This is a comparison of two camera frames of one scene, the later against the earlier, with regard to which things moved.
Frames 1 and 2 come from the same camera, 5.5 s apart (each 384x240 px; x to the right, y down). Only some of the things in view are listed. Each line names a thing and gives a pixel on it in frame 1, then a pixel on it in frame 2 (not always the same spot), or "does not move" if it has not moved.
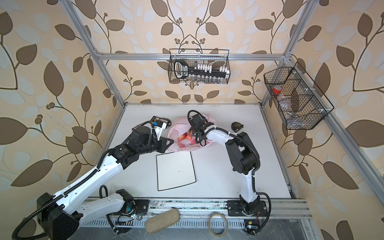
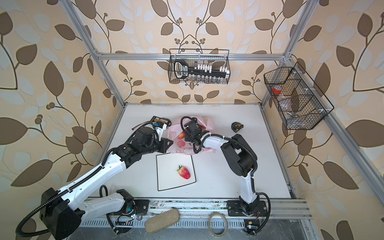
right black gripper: (194, 132) to (187, 136)
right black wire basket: (300, 103) does not move
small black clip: (236, 126) does not move
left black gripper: (163, 146) does not move
